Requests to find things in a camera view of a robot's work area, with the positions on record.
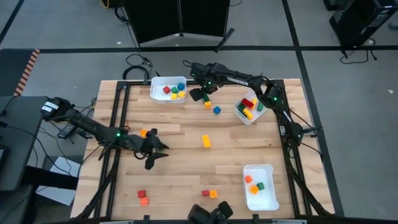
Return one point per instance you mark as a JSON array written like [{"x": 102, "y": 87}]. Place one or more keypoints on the small yellow-orange block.
[{"x": 213, "y": 194}]

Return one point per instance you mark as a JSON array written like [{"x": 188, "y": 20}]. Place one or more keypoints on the black partition foot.
[{"x": 224, "y": 39}]

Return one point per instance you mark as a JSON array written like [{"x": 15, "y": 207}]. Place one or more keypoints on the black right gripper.
[{"x": 208, "y": 84}]

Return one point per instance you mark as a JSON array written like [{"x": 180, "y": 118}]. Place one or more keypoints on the white plastic bin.
[{"x": 261, "y": 202}]

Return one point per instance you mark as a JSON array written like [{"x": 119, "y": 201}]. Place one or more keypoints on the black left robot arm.
[{"x": 90, "y": 126}]

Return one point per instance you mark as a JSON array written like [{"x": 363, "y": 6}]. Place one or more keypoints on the small orange block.
[
  {"x": 248, "y": 179},
  {"x": 143, "y": 133},
  {"x": 144, "y": 202}
]

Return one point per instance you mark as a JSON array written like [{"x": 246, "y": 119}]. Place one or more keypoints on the black partition panel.
[
  {"x": 205, "y": 15},
  {"x": 155, "y": 18}
]

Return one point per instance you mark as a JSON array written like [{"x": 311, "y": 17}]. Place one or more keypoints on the grey partition base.
[{"x": 174, "y": 40}]

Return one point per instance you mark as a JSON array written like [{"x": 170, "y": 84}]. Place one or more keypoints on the small green block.
[
  {"x": 174, "y": 90},
  {"x": 260, "y": 186}
]

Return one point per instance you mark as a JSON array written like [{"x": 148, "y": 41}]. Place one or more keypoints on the black frame clamp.
[
  {"x": 146, "y": 219},
  {"x": 255, "y": 218}
]

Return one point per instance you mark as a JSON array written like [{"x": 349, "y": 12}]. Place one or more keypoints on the black side desk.
[{"x": 21, "y": 140}]

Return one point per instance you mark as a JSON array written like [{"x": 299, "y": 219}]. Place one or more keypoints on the white bin with paper label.
[{"x": 157, "y": 93}]

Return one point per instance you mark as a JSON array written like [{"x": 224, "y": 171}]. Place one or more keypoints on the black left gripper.
[{"x": 150, "y": 146}]

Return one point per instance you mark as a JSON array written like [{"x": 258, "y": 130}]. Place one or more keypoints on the black ramp with hazard stripe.
[{"x": 12, "y": 71}]

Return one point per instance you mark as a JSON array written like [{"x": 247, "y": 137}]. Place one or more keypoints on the long yellow block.
[
  {"x": 255, "y": 102},
  {"x": 248, "y": 114},
  {"x": 206, "y": 141}
]

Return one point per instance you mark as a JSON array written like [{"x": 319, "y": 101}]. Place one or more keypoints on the silver light bar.
[{"x": 116, "y": 222}]

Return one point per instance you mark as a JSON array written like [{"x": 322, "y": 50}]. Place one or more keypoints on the black power brick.
[{"x": 65, "y": 132}]

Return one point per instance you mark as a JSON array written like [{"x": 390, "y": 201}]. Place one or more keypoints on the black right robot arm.
[{"x": 239, "y": 79}]

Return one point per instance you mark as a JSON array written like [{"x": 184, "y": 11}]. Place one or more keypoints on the small blue block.
[
  {"x": 181, "y": 86},
  {"x": 217, "y": 110}
]

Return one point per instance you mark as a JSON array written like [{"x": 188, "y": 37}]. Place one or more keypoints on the small red block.
[
  {"x": 141, "y": 193},
  {"x": 166, "y": 90},
  {"x": 205, "y": 193}
]

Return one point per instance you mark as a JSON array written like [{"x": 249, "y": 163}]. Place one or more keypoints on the black equipment rack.
[{"x": 357, "y": 21}]

